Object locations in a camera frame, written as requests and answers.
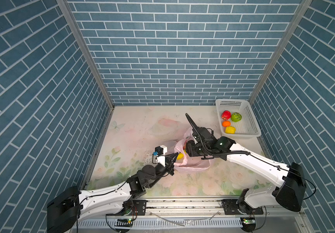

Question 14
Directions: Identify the orange fruit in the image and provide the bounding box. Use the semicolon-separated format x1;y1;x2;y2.
222;120;231;127

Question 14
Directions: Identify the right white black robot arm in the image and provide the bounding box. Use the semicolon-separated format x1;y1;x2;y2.
186;114;306;214

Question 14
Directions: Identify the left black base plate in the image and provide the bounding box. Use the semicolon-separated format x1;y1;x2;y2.
116;200;147;216

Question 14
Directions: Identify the aluminium mounting rail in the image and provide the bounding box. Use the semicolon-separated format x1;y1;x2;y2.
80;196;303;221

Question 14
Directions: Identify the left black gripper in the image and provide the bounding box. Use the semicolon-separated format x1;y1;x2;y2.
145;152;178;189

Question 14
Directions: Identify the red fruit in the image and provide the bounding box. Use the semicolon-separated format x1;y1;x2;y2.
221;110;232;121

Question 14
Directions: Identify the pink plastic bag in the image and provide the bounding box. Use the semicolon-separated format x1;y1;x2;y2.
174;127;211;173

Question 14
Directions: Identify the yellow banana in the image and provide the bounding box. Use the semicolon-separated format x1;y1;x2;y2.
177;153;185;160

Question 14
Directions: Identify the white slotted cable duct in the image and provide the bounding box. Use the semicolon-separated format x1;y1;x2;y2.
79;217;243;230

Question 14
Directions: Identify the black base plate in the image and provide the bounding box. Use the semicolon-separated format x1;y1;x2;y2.
221;199;264;215
116;200;147;216

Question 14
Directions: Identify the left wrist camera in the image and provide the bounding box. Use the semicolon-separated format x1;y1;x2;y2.
152;145;167;167

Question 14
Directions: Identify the white plastic mesh basket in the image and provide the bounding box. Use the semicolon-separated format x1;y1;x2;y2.
215;99;261;139

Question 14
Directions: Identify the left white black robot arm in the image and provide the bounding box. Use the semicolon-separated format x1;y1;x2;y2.
47;153;178;233

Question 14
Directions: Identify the green fruit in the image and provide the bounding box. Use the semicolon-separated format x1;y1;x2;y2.
231;112;242;122

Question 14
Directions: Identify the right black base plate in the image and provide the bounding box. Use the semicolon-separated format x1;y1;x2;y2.
221;199;264;215

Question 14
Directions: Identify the yellow lemon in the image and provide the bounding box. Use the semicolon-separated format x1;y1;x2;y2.
225;126;236;134

